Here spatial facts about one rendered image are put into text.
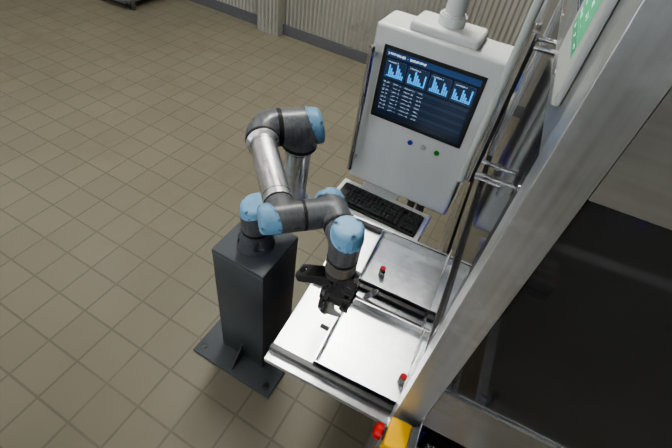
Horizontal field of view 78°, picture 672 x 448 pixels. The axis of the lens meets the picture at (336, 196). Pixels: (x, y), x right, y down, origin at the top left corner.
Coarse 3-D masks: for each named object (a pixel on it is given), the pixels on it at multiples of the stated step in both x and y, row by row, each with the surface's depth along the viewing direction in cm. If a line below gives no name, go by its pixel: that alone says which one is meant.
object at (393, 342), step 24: (360, 312) 141; (384, 312) 138; (336, 336) 133; (360, 336) 134; (384, 336) 135; (408, 336) 136; (336, 360) 127; (360, 360) 128; (384, 360) 129; (408, 360) 130; (360, 384) 120; (384, 384) 124
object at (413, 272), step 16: (384, 240) 165; (400, 240) 164; (384, 256) 159; (400, 256) 160; (416, 256) 161; (432, 256) 161; (368, 272) 153; (400, 272) 155; (416, 272) 156; (432, 272) 157; (384, 288) 145; (400, 288) 150; (416, 288) 150; (432, 288) 151; (416, 304) 142
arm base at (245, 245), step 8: (240, 232) 163; (240, 240) 162; (248, 240) 159; (256, 240) 159; (264, 240) 161; (272, 240) 165; (240, 248) 163; (248, 248) 161; (256, 248) 162; (264, 248) 162; (272, 248) 167; (256, 256) 163
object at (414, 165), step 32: (384, 32) 155; (416, 32) 150; (448, 32) 146; (480, 32) 148; (384, 64) 162; (416, 64) 156; (448, 64) 150; (480, 64) 145; (384, 96) 170; (416, 96) 163; (448, 96) 157; (480, 96) 151; (384, 128) 179; (416, 128) 171; (448, 128) 164; (384, 160) 189; (416, 160) 181; (448, 160) 173; (416, 192) 191; (448, 192) 182
